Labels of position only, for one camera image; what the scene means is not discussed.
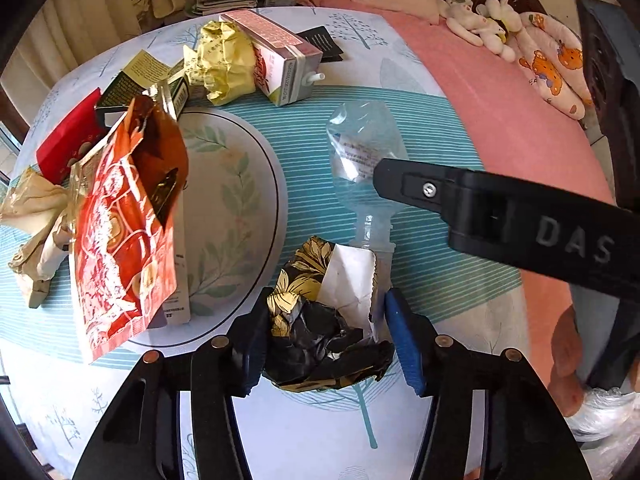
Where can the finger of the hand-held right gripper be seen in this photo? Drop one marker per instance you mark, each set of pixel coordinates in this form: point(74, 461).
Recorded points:
point(415, 187)
point(617, 85)

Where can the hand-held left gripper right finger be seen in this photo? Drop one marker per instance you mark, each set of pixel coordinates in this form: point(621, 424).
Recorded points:
point(405, 345)

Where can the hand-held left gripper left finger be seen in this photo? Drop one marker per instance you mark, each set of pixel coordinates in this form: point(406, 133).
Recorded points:
point(252, 355)

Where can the black gold floral wrapper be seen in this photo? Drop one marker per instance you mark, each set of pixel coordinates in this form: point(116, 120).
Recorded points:
point(310, 345)

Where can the clear plastic bottle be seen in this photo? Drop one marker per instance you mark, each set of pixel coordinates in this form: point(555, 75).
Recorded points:
point(360, 130)

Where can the person's right hand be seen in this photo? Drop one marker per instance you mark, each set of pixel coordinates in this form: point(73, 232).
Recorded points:
point(565, 360)

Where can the orange bear print pillow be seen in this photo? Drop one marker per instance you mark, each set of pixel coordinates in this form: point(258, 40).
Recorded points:
point(555, 65)

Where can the white barcode box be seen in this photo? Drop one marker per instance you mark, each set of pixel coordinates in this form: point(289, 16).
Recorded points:
point(180, 285)

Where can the pink bedsheet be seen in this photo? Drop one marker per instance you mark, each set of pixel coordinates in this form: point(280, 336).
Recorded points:
point(500, 125)

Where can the white yellow plush toy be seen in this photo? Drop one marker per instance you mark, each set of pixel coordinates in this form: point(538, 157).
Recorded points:
point(500, 25)

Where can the red orange snack bag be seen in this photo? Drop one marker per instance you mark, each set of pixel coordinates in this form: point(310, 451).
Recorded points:
point(117, 260)

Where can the black card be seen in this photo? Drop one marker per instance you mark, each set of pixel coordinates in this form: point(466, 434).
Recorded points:
point(322, 42)

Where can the pink white milk carton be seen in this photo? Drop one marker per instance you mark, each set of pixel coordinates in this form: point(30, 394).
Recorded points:
point(280, 55)

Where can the white plastic bag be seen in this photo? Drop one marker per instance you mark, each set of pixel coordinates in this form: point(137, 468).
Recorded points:
point(605, 410)

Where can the yellow crumpled wrapper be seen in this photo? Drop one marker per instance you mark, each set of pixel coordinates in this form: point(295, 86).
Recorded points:
point(225, 65)

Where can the red box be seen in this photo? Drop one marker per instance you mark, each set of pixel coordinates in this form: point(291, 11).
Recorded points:
point(65, 145)

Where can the dark green box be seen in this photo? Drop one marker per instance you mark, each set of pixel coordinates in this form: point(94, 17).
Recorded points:
point(135, 80)

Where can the cream curtain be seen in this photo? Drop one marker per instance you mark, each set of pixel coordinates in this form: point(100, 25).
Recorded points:
point(75, 15)

